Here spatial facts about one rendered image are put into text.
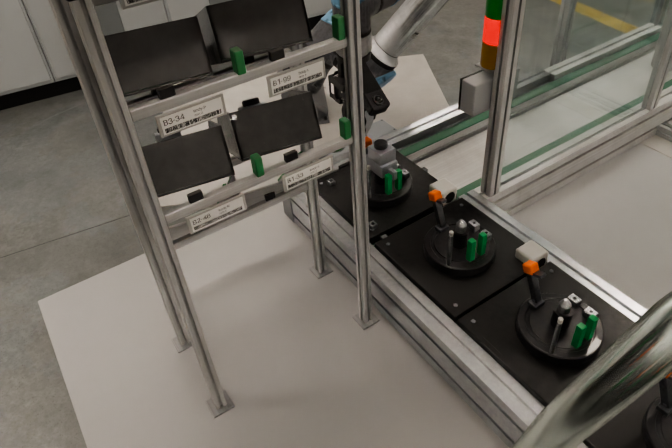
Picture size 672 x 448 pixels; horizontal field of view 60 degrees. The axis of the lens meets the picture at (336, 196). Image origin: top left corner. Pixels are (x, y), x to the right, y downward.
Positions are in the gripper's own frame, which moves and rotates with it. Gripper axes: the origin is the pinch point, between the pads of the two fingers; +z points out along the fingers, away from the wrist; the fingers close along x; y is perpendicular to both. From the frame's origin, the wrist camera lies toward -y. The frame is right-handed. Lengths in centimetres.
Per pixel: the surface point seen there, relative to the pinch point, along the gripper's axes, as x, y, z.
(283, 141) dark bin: 30.5, -23.5, -24.3
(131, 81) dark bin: 49, -23, -41
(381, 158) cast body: 1.8, -9.4, -0.3
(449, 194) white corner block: -9.5, -19.0, 9.1
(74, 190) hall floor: 54, 188, 108
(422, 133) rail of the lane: -23.5, 6.7, 12.1
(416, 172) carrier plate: -9.9, -7.2, 10.2
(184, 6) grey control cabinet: -56, 285, 68
